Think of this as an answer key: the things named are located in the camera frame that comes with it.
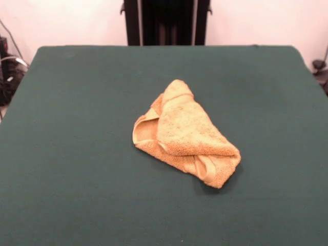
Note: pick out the orange terry towel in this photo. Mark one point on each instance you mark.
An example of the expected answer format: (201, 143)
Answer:
(184, 128)

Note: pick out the dark green table cloth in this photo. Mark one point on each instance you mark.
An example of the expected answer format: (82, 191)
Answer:
(77, 153)

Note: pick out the black stand base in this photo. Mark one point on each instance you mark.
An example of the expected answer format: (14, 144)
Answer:
(318, 64)

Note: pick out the black power strip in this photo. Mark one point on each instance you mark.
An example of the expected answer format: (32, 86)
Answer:
(3, 44)

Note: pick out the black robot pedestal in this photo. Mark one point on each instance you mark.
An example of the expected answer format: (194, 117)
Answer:
(166, 20)

